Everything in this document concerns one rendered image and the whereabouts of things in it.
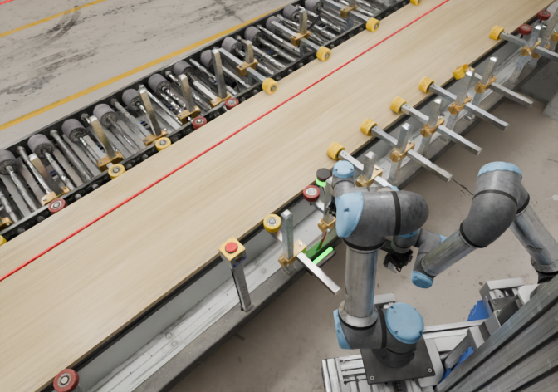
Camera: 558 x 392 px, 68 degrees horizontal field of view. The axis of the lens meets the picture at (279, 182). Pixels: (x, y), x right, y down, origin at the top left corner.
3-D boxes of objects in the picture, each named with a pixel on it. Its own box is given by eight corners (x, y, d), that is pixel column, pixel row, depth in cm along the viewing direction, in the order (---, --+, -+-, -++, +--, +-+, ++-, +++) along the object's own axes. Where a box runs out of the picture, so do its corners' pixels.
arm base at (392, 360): (422, 365, 136) (428, 355, 128) (376, 370, 135) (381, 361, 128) (408, 319, 145) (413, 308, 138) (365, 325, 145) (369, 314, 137)
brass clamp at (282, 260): (307, 252, 191) (307, 247, 187) (286, 270, 185) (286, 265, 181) (298, 243, 194) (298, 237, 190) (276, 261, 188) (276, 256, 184)
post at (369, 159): (364, 215, 219) (376, 154, 182) (359, 218, 218) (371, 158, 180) (359, 211, 221) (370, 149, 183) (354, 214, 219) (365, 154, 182)
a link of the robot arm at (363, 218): (384, 357, 126) (403, 206, 99) (335, 359, 126) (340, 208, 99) (376, 326, 136) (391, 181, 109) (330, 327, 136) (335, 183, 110)
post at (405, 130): (394, 188, 228) (413, 124, 191) (389, 192, 227) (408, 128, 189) (389, 184, 230) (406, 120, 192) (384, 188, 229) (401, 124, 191)
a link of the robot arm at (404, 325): (421, 353, 129) (432, 339, 118) (378, 354, 129) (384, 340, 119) (413, 315, 136) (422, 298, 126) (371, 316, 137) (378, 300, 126)
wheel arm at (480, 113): (506, 128, 216) (509, 122, 214) (502, 131, 215) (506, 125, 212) (427, 84, 241) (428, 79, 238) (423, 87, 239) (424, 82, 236)
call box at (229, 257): (247, 258, 151) (245, 248, 145) (232, 271, 148) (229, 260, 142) (236, 246, 155) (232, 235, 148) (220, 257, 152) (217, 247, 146)
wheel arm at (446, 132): (480, 152, 207) (482, 147, 204) (476, 155, 205) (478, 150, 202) (399, 104, 231) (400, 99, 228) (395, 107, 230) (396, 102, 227)
